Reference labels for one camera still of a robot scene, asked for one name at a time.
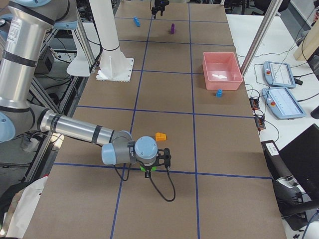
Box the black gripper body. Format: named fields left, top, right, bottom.
left=151, top=0, right=169, bottom=14
left=139, top=159, right=159, bottom=172

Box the green duplo block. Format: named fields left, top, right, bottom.
left=140, top=166, right=157, bottom=172

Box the long blue duplo block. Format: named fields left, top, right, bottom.
left=133, top=16, right=141, bottom=27

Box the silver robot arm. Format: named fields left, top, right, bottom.
left=0, top=0, right=160, bottom=171

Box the pink plastic box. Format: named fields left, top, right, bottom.
left=202, top=52, right=243, bottom=91

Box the purple duplo block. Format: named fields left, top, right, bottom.
left=170, top=23, right=175, bottom=34

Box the orange duplo block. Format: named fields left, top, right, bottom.
left=155, top=132, right=167, bottom=141

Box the small blue duplo block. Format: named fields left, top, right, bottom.
left=215, top=89, right=223, bottom=98

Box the far teach pendant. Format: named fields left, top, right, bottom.
left=263, top=61, right=296, bottom=89

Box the teach pendant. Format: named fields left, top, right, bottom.
left=263, top=61, right=296, bottom=89
left=262, top=87, right=306, bottom=120

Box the near teach pendant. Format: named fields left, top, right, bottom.
left=262, top=87, right=306, bottom=120

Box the black laptop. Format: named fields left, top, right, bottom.
left=280, top=123, right=319, bottom=200

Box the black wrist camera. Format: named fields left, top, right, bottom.
left=157, top=148, right=171, bottom=169

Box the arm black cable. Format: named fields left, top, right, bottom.
left=113, top=163, right=176, bottom=202

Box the white camera stand column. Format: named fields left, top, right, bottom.
left=89, top=0, right=134, bottom=82

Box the aluminium frame post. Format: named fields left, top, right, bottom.
left=240, top=0, right=282, bottom=77

